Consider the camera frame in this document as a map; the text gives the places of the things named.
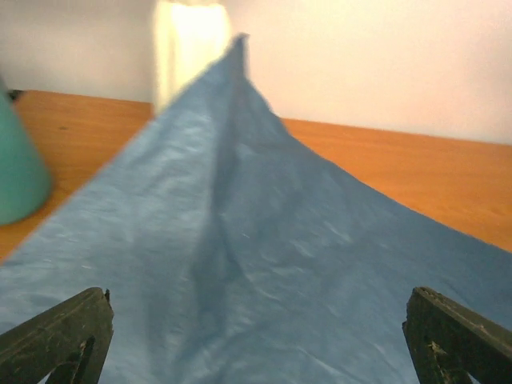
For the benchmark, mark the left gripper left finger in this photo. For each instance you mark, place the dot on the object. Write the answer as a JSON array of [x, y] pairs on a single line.
[[68, 343]]

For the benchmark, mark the teal cylindrical vase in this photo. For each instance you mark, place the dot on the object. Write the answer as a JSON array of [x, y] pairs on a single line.
[[26, 182]]

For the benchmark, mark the blue paper bouquet wrapper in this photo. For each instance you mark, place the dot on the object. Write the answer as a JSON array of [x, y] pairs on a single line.
[[234, 254]]

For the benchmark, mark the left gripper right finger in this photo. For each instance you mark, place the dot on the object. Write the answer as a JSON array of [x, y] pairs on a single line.
[[449, 343]]

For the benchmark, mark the white ribbed vase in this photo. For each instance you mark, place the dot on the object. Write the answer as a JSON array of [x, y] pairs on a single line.
[[187, 37]]

